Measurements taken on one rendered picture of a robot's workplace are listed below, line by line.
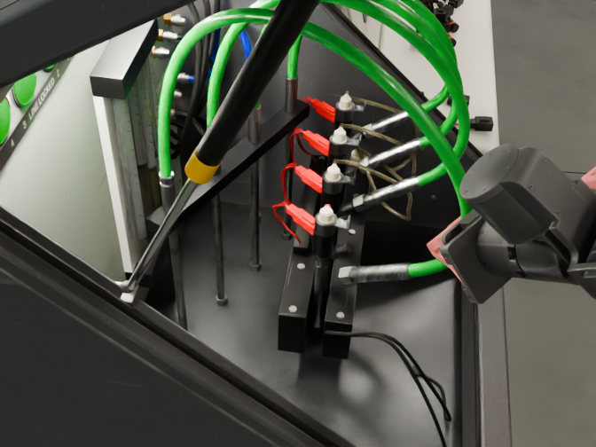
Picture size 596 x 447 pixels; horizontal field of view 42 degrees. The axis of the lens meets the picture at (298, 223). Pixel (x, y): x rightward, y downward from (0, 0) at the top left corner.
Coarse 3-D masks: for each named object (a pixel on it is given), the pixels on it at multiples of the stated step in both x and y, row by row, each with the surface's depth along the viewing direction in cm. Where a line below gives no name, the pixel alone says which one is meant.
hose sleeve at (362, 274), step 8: (384, 264) 86; (392, 264) 85; (400, 264) 85; (408, 264) 84; (352, 272) 89; (360, 272) 88; (368, 272) 87; (376, 272) 86; (384, 272) 86; (392, 272) 85; (400, 272) 84; (408, 272) 84; (352, 280) 89; (360, 280) 88; (368, 280) 88; (376, 280) 87; (384, 280) 86
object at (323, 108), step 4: (312, 100) 119; (316, 100) 119; (312, 104) 119; (316, 104) 119; (320, 104) 119; (324, 104) 119; (316, 108) 119; (320, 108) 118; (324, 108) 118; (328, 108) 117; (332, 108) 117; (320, 112) 118; (324, 112) 118; (328, 112) 117; (332, 112) 117; (324, 116) 118; (328, 116) 118; (332, 116) 117; (332, 120) 117
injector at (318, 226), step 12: (336, 216) 98; (324, 228) 97; (324, 240) 98; (324, 252) 100; (336, 252) 101; (348, 252) 100; (324, 264) 102; (324, 276) 104; (324, 288) 106; (324, 300) 108; (312, 312) 110; (324, 312) 110; (312, 324) 112
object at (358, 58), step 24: (216, 24) 76; (312, 24) 71; (192, 48) 81; (336, 48) 70; (168, 72) 84; (384, 72) 70; (168, 96) 87; (408, 96) 70; (168, 120) 90; (432, 120) 71; (168, 144) 92; (432, 144) 71; (168, 168) 95; (456, 168) 72; (456, 192) 74; (432, 264) 81
